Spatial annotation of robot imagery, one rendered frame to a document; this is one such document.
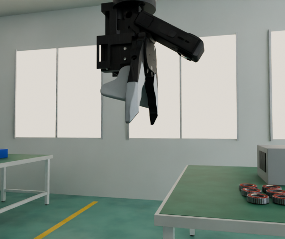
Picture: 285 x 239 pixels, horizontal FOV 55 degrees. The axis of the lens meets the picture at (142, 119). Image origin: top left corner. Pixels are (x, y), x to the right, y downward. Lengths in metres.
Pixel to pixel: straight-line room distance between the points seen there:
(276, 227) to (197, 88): 3.35
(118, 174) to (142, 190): 0.48
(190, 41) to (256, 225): 1.04
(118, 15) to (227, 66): 4.10
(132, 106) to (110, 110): 4.36
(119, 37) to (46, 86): 4.90
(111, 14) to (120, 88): 0.14
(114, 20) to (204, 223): 1.05
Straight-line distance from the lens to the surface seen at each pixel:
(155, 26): 0.44
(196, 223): 1.34
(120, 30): 0.47
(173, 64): 4.57
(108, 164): 4.76
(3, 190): 4.99
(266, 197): 1.64
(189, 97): 4.45
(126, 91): 0.38
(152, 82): 0.48
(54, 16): 5.58
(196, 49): 0.42
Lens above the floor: 1.14
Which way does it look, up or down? 2 degrees up
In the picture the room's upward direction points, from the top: straight up
